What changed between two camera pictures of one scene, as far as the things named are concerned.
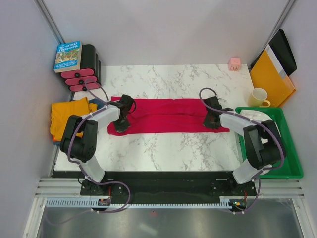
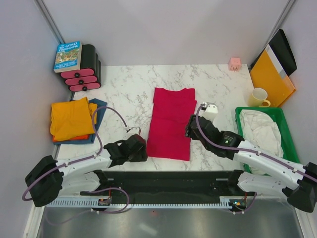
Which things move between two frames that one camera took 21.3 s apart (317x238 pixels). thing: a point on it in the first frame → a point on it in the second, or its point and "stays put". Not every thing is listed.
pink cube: (235, 64) stays put
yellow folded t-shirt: (60, 112) stays put
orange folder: (266, 77) stays put
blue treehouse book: (68, 56) stays put
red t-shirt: (162, 116) → (171, 112)
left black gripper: (121, 129) → (142, 155)
